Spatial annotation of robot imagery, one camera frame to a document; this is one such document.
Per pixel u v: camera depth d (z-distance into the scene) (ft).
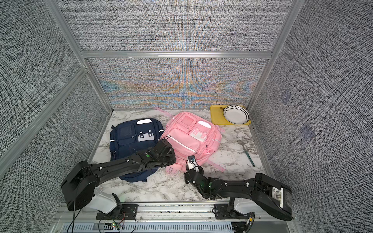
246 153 3.11
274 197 1.44
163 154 2.13
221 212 2.38
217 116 3.82
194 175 2.03
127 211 2.41
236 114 3.75
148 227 2.30
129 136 3.21
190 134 3.20
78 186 1.40
